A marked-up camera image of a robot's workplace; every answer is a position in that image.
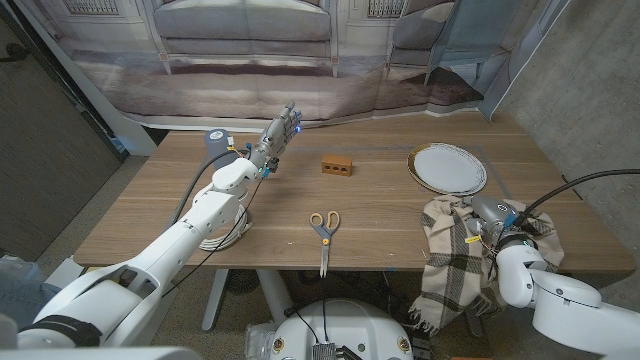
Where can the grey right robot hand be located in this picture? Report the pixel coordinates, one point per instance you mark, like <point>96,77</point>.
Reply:
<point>492,212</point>

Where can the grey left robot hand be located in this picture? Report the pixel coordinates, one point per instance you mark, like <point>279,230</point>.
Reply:
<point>275,137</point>

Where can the cream plaid fringed scarf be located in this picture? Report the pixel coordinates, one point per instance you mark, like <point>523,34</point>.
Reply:
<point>452,265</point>

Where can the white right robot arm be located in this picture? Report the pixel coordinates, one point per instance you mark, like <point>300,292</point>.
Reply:
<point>570,300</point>

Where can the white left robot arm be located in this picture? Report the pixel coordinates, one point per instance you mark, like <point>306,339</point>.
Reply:
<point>165,255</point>

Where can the white gold-rimmed paper plate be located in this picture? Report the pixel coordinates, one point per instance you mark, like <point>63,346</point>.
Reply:
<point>447,169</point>

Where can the brown brick block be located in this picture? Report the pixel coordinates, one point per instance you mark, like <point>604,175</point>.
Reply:
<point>336,165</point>

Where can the printed living room backdrop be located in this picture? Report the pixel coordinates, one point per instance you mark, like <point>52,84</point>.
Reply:
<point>250,75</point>

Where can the dark round floor fan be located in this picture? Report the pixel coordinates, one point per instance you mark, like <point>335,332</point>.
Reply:
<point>241,281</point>

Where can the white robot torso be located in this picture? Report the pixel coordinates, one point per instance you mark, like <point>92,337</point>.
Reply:
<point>340,330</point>

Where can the clear plastic bag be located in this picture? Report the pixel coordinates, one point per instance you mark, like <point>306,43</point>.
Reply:
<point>257,340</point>

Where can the blue denim fabric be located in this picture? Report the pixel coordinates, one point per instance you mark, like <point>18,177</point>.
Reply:
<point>22,300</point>

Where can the white table leg frame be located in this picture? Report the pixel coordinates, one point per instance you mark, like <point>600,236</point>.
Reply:
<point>270,295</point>

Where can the white slanted post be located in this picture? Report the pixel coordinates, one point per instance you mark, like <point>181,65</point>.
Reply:
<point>100,110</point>

